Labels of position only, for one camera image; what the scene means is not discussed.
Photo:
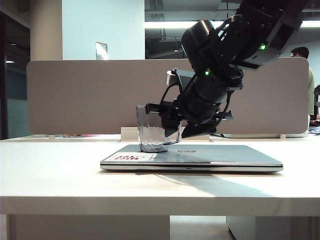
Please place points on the person in light shirt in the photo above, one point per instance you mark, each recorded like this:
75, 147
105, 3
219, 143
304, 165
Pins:
303, 53

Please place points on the white sticker with red letters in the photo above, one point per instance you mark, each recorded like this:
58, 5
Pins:
132, 157

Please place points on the grey wall poster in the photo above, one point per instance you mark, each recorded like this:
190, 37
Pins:
101, 50

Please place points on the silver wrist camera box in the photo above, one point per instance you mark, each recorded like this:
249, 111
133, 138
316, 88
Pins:
172, 78

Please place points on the grey-brown desk divider panel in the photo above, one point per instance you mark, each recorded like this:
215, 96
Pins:
95, 95

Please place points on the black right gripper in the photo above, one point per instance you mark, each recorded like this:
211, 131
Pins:
207, 97

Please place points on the silver closed laptop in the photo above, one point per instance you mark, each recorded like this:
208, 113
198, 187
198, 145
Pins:
212, 157

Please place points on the white divider foot bracket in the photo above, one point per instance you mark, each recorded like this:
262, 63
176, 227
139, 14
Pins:
282, 136
51, 137

